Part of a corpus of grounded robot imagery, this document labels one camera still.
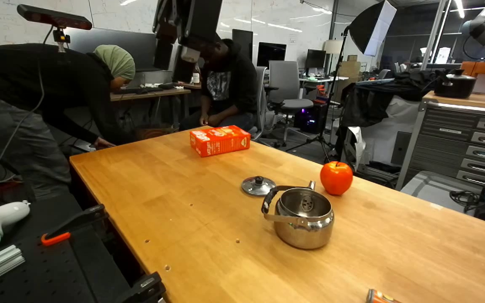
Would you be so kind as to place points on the stainless steel kettle lid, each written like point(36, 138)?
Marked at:
point(255, 186)

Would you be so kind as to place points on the orange cracker box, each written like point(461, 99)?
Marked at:
point(220, 141)

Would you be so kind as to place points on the person in dark shirt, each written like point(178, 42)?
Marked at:
point(228, 77)

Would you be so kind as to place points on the grey office chair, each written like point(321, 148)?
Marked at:
point(286, 77)

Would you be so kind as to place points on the red apple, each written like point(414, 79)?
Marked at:
point(336, 178)

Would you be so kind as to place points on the black computer monitor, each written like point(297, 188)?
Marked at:
point(316, 59)
point(271, 53)

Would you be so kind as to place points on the wooden office desk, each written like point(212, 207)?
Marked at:
point(148, 94)

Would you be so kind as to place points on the black hanging jacket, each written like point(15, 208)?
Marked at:
point(190, 21)

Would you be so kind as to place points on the black cloth heap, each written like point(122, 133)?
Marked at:
point(378, 94)

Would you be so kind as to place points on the grey storage bin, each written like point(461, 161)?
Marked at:
point(434, 190)

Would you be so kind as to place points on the small transparent plastic object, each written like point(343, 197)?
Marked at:
point(380, 296)

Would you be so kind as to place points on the grey drawer cabinet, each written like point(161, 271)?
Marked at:
point(456, 144)

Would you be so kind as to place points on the person with green cap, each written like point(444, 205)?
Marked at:
point(41, 77)

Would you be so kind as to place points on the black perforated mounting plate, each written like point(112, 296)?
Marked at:
point(58, 274)

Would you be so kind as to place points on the black stereo camera on mount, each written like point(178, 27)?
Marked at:
point(52, 15)

